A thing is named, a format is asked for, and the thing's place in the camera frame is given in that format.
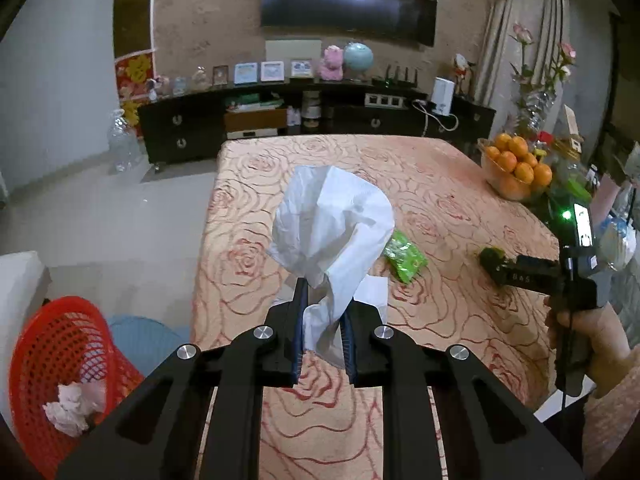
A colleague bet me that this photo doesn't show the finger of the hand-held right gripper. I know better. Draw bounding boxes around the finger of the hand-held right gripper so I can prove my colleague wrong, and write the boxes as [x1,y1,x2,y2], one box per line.
[492,254,566,292]

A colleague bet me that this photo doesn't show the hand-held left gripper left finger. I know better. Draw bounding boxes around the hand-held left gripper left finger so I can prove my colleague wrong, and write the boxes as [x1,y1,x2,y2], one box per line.
[55,276,311,480]

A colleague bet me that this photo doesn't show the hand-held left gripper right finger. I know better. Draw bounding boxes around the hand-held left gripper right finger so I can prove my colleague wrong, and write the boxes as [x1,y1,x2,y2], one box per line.
[340,300,586,480]

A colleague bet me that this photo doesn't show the white tissue paper sheet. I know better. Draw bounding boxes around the white tissue paper sheet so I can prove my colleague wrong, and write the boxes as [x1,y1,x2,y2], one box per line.
[267,164,396,368]

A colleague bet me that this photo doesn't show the red plastic basket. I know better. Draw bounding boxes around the red plastic basket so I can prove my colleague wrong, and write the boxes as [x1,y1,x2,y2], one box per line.
[9,296,146,480]

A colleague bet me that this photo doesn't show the person's right forearm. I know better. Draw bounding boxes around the person's right forearm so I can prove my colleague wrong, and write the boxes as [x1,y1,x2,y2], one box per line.
[582,345,640,480]

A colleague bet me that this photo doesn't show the person's right hand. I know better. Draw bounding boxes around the person's right hand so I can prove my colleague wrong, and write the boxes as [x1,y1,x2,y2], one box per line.
[544,296,633,397]

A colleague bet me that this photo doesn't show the glass fruit bowl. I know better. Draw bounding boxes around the glass fruit bowl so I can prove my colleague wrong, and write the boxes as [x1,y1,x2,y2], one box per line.
[477,139,546,202]

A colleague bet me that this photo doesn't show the rose patterned tablecloth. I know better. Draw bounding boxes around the rose patterned tablecloth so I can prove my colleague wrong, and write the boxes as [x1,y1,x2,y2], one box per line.
[190,134,561,480]

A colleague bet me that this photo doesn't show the pile of oranges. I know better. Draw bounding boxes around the pile of oranges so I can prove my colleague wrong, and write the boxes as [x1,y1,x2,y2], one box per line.
[485,132,553,196]

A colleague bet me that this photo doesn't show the bright green wrapper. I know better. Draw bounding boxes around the bright green wrapper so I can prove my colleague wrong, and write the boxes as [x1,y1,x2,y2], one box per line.
[382,230,428,283]

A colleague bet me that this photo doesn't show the wooden stand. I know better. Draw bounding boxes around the wooden stand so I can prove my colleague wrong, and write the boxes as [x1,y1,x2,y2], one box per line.
[565,105,583,151]

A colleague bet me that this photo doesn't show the blue plastic stool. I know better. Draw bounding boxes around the blue plastic stool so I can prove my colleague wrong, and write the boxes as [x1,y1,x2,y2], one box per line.
[107,314,191,378]

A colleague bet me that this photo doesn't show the pink flowers in glass vase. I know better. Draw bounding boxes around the pink flowers in glass vase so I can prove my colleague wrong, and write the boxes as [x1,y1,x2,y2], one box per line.
[510,22,576,133]

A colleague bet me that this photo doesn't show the white box device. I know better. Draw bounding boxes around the white box device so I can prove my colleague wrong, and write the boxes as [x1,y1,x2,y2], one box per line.
[434,77,455,115]

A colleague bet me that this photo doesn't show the red white bird figurine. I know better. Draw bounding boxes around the red white bird figurine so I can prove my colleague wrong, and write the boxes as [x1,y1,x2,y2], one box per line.
[454,53,476,96]

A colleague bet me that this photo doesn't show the white power strip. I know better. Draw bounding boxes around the white power strip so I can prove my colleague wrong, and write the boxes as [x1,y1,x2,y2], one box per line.
[365,92,428,108]

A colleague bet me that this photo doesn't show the brown cardboard box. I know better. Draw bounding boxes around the brown cardboard box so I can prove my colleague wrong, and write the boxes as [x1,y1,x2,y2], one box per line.
[224,107,288,136]

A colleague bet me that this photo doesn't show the glass vase with roses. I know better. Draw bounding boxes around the glass vase with roses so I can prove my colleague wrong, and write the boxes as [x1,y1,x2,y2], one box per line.
[472,0,571,126]

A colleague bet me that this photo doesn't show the stacked jars in cabinet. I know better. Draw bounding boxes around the stacked jars in cabinet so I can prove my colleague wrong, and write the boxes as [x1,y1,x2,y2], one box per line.
[302,91,323,128]

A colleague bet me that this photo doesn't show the black television cabinet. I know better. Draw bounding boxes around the black television cabinet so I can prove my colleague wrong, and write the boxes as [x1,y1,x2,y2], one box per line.
[137,81,497,166]

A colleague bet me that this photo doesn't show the black wifi router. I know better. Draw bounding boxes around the black wifi router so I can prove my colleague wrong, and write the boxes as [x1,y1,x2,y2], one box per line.
[372,66,420,87]

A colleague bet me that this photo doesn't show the large clear plastic bottle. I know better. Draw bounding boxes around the large clear plastic bottle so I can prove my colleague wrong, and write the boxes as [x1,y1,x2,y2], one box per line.
[107,108,143,173]

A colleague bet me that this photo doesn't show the light blue globe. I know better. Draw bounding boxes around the light blue globe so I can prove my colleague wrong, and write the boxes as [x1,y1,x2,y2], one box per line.
[344,42,375,82]

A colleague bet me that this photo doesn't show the pink plush toy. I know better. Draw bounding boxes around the pink plush toy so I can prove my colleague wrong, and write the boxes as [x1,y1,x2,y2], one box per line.
[320,45,345,81]

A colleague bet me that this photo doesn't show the red floral decoration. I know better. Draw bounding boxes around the red floral decoration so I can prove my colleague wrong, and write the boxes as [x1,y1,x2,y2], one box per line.
[114,50,157,138]

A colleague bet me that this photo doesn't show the black television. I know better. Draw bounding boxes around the black television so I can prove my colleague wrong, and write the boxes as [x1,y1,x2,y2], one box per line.
[261,0,439,48]

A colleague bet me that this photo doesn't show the white cable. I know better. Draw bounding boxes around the white cable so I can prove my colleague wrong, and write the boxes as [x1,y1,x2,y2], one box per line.
[412,100,460,137]

